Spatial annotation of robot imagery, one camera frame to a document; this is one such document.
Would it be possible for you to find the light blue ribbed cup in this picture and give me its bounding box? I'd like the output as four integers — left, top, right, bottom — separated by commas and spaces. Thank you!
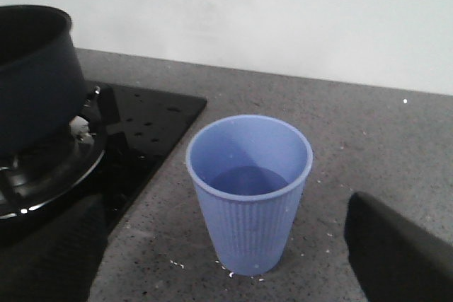
185, 115, 314, 276

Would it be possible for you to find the dark blue pot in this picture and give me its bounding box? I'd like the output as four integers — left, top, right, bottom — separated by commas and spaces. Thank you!
1, 5, 87, 157

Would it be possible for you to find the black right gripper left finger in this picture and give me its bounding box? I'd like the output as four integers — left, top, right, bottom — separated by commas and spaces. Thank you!
1, 195, 106, 301

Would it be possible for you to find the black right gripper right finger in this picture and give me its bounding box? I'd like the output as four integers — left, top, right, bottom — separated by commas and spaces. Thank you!
345, 192, 452, 301

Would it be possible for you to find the black glass gas stove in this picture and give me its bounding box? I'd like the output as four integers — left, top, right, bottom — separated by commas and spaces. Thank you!
1, 81, 207, 240

